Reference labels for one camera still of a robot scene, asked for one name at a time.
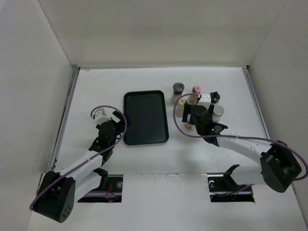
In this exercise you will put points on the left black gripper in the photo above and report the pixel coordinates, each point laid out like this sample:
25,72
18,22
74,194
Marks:
120,126

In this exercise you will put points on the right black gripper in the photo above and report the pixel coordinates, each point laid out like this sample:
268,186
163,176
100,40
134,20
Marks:
187,111

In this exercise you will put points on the yellow-cap spice bottle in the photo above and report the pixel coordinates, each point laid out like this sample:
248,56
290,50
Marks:
180,107

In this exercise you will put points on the red-label white-lid jar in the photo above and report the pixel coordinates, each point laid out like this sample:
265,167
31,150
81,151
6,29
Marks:
189,126

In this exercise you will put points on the clear-lid pepper grinder bottle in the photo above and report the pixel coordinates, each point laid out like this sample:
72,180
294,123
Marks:
178,89

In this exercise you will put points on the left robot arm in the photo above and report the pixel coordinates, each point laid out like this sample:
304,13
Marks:
60,190

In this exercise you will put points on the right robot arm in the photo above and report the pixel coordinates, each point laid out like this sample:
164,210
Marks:
277,163

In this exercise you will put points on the silver-lid blue-label jar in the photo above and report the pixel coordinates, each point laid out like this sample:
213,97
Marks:
217,113

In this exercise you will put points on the pink-cap spice bottle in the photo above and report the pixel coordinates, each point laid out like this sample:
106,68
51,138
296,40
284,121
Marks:
193,98

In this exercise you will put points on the black-knob grinder bottle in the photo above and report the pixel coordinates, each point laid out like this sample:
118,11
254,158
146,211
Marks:
215,97

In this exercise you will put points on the black rectangular tray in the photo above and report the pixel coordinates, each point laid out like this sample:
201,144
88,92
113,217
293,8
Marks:
148,118

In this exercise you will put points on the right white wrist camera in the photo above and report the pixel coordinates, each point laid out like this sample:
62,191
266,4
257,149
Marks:
204,99

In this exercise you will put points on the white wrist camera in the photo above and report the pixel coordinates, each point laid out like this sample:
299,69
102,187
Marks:
204,99
99,115

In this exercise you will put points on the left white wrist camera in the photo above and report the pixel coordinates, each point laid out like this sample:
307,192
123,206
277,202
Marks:
99,115

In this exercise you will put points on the left metal side rail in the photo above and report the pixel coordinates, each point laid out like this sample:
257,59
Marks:
67,105

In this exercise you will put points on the metal side rail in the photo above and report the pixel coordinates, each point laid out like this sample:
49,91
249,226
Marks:
67,105
251,115

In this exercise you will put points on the right metal side rail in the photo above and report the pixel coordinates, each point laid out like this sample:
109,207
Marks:
251,115

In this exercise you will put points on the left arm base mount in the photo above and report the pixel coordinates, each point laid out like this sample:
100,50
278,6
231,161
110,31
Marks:
100,187

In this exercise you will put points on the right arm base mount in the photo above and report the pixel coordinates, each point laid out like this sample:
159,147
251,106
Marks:
223,188

